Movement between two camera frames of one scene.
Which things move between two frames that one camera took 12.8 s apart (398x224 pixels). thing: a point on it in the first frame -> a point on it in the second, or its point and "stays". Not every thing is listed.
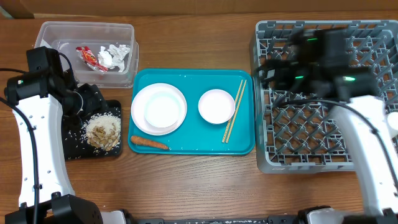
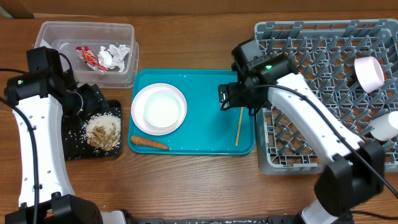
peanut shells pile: [100, 137] stays
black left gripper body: [82, 102] stays
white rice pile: [103, 119] stays
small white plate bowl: [216, 106] -> [369, 73]
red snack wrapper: [89, 58] stays
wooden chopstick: [236, 114] -> [239, 126]
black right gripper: [269, 69] -> [235, 100]
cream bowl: [163, 110] stays
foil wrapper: [114, 56] stays
